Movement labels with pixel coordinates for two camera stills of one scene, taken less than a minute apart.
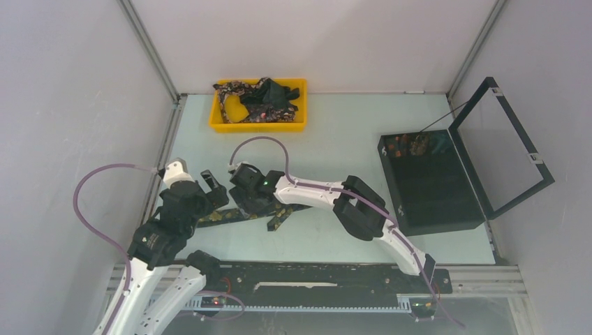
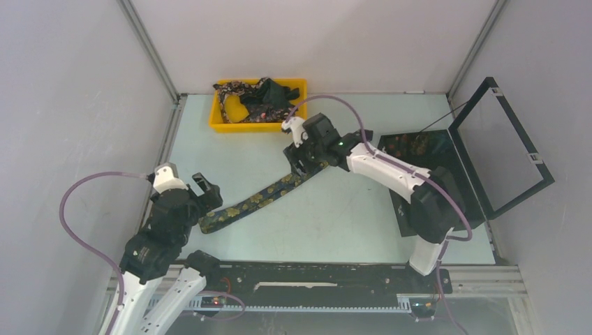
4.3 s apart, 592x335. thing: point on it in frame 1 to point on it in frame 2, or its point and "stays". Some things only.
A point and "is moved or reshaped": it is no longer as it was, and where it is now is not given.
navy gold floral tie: (277, 214) is moved or reshaped
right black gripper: (244, 205) to (294, 154)
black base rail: (324, 281) stays
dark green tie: (271, 93) stays
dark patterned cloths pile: (257, 112) stays
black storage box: (427, 183) stays
